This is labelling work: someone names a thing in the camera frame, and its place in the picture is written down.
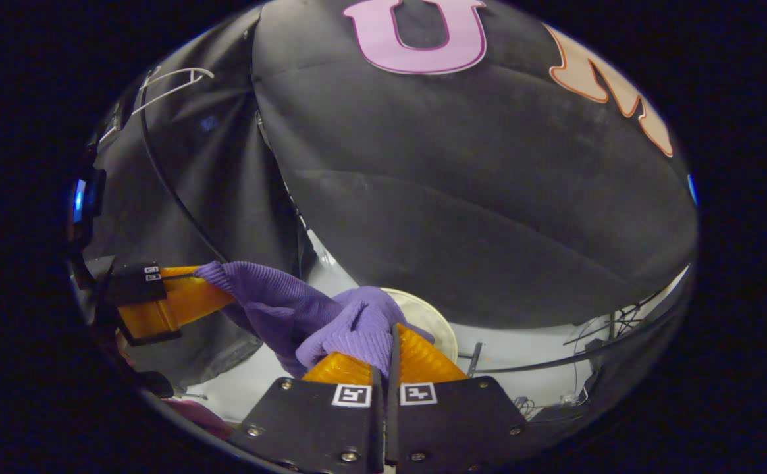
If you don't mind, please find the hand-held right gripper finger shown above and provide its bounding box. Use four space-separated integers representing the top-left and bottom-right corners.
386 323 533 474
228 351 385 474

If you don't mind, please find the beige laundry hamper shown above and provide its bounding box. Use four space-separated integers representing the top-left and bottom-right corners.
380 288 460 366

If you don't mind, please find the purple corduroy jacket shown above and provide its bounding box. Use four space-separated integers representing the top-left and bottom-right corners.
194 261 435 379

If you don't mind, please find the black clothes rack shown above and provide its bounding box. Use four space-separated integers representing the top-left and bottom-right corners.
97 66 693 379

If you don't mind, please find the white plastic hanger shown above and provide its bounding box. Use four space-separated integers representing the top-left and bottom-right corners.
134 66 215 117

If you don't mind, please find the dark red cloth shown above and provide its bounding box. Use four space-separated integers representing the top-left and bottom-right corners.
163 397 234 440

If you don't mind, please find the black backdrop cloth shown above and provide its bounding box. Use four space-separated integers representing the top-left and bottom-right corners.
77 0 699 389

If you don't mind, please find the tangle of black cables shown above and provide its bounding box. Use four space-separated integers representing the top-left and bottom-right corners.
562 304 662 369

